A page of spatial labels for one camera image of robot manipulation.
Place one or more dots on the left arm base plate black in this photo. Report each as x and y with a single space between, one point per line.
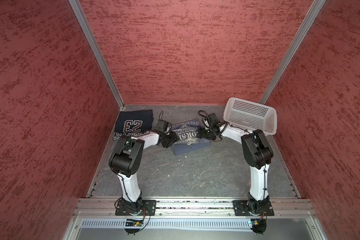
148 207

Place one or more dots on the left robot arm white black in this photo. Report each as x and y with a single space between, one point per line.
125 160

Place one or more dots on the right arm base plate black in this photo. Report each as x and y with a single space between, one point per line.
253 208

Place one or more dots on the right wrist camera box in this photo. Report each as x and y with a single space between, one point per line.
212 120

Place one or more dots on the white slotted cable duct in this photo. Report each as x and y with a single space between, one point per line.
240 225

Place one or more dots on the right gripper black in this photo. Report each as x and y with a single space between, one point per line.
201 134

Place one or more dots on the right controller board with wires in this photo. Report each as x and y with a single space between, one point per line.
259 226

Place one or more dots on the left controller board with wires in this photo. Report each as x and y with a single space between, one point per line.
133 226

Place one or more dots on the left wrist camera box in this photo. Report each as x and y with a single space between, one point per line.
162 127

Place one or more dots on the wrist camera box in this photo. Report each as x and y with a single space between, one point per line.
212 120
162 127

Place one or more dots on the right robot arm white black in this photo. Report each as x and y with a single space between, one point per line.
258 155

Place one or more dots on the navy tank top red trim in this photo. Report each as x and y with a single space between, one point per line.
133 123

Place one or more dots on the left aluminium corner post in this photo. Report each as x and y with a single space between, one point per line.
84 24

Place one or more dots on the aluminium corner post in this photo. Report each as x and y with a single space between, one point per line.
84 24
304 28

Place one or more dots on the right aluminium corner post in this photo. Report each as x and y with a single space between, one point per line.
304 28

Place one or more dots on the grey blue tank top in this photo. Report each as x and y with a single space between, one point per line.
187 134

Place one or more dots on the aluminium mounting rail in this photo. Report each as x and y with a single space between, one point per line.
212 207

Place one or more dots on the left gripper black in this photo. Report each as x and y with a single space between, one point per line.
174 139

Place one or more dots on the white plastic laundry basket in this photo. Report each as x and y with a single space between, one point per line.
251 116

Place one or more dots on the controller board with wires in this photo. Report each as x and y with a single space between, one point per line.
259 226
133 226

